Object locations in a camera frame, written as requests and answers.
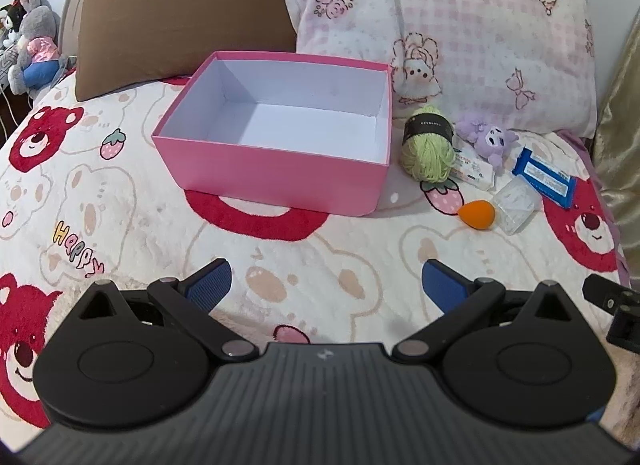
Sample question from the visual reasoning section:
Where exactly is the blue wipes packet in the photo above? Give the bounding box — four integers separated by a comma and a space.
512, 147, 577, 209

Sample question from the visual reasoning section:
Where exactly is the white tissue pack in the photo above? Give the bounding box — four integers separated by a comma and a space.
450, 148, 496, 191

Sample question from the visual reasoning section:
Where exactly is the orange makeup sponge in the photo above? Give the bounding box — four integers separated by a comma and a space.
458, 199, 496, 231

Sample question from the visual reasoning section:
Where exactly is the black plush toy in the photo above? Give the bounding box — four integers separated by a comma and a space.
1, 0, 26, 49

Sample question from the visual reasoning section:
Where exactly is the pink checkered pillow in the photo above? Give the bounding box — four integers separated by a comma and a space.
285, 0, 597, 138

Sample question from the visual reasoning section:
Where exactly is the green yarn ball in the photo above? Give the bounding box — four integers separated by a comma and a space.
399, 105, 456, 183

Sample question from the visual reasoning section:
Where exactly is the purple plush toy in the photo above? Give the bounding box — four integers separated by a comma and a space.
454, 114, 518, 170

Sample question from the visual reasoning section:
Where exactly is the grey plush rabbit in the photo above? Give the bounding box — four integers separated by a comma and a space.
8, 0, 61, 95

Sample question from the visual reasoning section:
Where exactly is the pink cardboard box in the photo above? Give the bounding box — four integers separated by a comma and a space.
152, 51, 392, 217

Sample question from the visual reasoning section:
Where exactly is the brown cloud pillow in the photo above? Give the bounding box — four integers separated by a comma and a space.
76, 0, 296, 101

